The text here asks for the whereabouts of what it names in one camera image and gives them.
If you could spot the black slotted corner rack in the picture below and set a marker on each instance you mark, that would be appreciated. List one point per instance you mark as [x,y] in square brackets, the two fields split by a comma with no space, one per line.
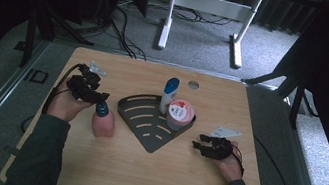
[146,126]

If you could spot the pink jar with white lid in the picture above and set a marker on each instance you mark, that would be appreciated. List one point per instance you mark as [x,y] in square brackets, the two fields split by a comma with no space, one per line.
[180,115]

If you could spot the person's right hand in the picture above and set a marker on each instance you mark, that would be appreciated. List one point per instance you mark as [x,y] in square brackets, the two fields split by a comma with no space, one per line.
[232,168]

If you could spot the pink bottle with blue cap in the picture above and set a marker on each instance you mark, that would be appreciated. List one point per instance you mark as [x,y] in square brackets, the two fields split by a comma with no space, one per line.
[103,124]

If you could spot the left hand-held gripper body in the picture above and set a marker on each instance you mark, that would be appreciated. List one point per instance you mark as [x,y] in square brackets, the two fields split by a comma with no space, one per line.
[82,87]

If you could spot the white desk frame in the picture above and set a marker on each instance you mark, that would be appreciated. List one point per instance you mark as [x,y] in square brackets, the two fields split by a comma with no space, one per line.
[212,5]

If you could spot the white bottle with blue cap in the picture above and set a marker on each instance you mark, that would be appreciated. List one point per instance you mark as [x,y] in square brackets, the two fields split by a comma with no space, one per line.
[168,95]

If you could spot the black metal stand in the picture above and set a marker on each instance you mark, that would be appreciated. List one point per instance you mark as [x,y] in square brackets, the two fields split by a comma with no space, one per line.
[296,101]
[30,36]

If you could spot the person's left hand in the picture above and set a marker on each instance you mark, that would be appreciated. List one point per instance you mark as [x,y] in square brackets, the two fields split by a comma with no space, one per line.
[65,106]

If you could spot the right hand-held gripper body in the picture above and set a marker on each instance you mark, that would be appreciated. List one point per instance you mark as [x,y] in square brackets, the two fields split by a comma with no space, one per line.
[220,148]

